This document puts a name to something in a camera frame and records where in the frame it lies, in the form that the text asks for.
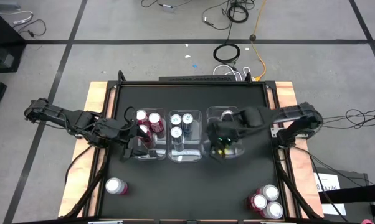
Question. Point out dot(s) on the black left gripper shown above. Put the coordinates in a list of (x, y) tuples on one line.
[(116, 132)]

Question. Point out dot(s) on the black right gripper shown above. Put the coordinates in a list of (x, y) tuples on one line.
[(221, 130)]

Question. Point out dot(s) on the clear plastic storage bin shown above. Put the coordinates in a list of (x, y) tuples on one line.
[(210, 113), (159, 149), (190, 152)]

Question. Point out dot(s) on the white red Spindrift can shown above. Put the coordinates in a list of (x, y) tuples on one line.
[(273, 209), (227, 111), (269, 192)]

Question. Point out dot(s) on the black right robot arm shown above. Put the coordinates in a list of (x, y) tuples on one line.
[(287, 113)]

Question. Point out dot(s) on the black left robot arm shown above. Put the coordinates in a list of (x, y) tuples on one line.
[(66, 116)]

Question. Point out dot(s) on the light wooden table board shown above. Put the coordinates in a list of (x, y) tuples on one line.
[(95, 93)]

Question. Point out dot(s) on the black round floor plug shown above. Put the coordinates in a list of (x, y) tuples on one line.
[(252, 37)]

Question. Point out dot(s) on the white paper label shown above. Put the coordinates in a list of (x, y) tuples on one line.
[(326, 180)]

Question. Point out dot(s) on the gray adapter box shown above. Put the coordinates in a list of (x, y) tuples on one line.
[(168, 8)]

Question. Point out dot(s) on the white paper sheet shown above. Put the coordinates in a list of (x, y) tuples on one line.
[(334, 210)]

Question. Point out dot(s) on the black equipment box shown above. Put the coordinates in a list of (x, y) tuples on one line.
[(352, 179)]

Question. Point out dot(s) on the black flat bar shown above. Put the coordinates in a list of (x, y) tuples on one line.
[(355, 193)]

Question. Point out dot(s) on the small pink object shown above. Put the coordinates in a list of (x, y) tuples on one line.
[(367, 221)]

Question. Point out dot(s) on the black cabinet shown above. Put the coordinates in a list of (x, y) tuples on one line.
[(0, 37)]

